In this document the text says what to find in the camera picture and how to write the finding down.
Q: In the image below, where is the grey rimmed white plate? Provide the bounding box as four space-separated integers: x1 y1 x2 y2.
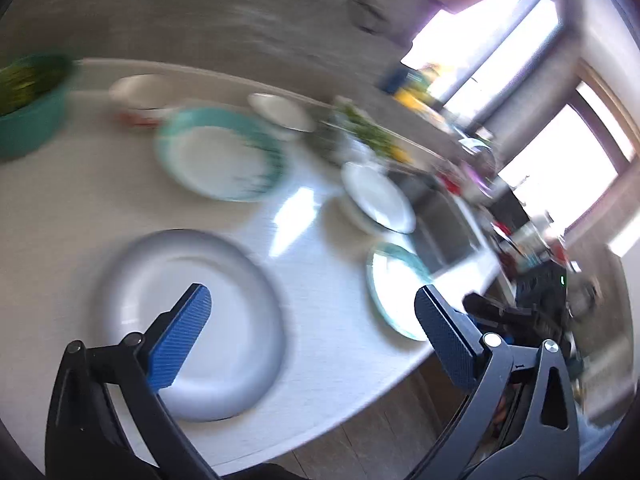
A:
98 229 288 422

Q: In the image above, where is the large white bowl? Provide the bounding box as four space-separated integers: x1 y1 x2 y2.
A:
340 162 416 235

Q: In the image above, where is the teal rimmed deep plate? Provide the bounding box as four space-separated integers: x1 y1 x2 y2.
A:
154 107 288 203

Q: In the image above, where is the red flower patterned bowl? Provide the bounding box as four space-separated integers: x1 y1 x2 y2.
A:
108 74 177 128

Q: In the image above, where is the small white bowl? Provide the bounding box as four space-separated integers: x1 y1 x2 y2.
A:
247 93 317 141

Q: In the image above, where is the stainless steel sink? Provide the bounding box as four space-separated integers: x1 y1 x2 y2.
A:
388 170 486 275

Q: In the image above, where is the plastic bag of greens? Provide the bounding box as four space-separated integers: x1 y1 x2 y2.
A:
309 96 411 168

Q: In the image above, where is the yellow container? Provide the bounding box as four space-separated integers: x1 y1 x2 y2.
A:
394 88 433 110

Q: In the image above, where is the blue utensil holder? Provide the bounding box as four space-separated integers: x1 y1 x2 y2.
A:
378 64 411 96

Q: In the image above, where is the green bowl with greens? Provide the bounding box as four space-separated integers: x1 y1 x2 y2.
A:
1 54 76 162

